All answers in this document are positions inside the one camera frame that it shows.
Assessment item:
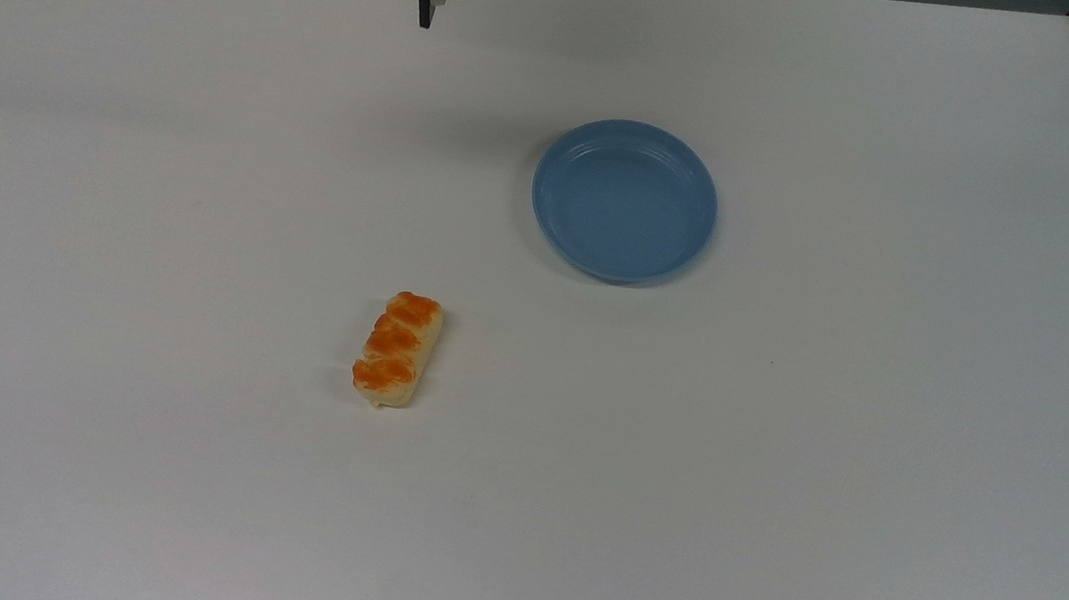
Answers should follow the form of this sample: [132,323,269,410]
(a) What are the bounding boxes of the orange glazed bread roll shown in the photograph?
[347,285,447,415]

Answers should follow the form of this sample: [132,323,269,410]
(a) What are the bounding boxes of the blue round plate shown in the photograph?
[522,109,728,295]

